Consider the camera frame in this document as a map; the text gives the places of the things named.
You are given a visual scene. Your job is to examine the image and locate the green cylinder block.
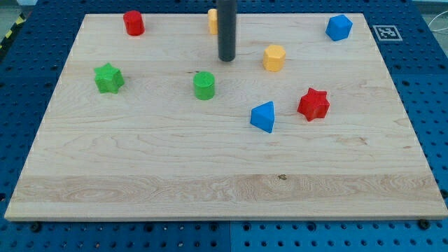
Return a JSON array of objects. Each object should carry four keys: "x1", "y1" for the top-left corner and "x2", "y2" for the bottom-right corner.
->
[{"x1": 193, "y1": 71, "x2": 215, "y2": 100}]

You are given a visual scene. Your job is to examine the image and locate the blue hexagon block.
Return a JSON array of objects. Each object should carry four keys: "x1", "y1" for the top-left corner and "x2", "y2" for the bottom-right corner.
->
[{"x1": 325, "y1": 15, "x2": 353, "y2": 41}]

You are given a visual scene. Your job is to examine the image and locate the red cylinder block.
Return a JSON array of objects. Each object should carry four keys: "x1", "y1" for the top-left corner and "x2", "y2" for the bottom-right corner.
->
[{"x1": 123, "y1": 10, "x2": 145, "y2": 36}]

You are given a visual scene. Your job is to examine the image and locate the blue triangle block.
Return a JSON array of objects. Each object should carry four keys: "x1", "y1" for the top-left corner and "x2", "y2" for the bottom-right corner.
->
[{"x1": 250, "y1": 101, "x2": 275, "y2": 133}]

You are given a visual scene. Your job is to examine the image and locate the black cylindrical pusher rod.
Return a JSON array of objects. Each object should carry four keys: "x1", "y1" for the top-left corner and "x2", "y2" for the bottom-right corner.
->
[{"x1": 216, "y1": 0, "x2": 237, "y2": 62}]

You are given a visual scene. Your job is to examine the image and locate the wooden board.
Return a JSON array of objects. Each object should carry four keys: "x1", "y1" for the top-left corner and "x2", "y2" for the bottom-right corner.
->
[{"x1": 5, "y1": 13, "x2": 447, "y2": 222}]

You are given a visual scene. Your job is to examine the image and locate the red star block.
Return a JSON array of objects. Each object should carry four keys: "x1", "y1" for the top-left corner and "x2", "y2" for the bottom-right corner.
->
[{"x1": 297, "y1": 87, "x2": 330, "y2": 121}]

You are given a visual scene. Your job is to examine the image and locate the white fiducial marker tag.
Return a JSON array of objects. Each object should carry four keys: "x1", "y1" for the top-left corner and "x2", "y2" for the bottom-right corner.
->
[{"x1": 372, "y1": 24, "x2": 403, "y2": 41}]

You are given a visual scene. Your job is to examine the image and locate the yellow black hazard tape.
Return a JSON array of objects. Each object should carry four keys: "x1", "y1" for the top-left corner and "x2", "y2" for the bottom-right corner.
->
[{"x1": 1, "y1": 13, "x2": 27, "y2": 50}]

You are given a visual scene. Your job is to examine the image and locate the yellow block behind rod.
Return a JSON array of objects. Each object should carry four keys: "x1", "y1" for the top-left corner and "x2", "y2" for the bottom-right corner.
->
[{"x1": 207, "y1": 8, "x2": 218, "y2": 35}]

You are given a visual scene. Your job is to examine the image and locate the yellow hexagon block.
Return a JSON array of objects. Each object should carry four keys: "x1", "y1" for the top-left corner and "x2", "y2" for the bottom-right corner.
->
[{"x1": 262, "y1": 45, "x2": 286, "y2": 72}]

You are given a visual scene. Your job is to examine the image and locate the green star block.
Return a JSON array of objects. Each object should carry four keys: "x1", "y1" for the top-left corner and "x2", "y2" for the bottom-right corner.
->
[{"x1": 94, "y1": 63, "x2": 125, "y2": 94}]

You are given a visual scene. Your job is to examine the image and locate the white cable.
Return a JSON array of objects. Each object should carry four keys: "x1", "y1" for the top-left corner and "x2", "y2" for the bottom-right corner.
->
[{"x1": 427, "y1": 10, "x2": 448, "y2": 36}]

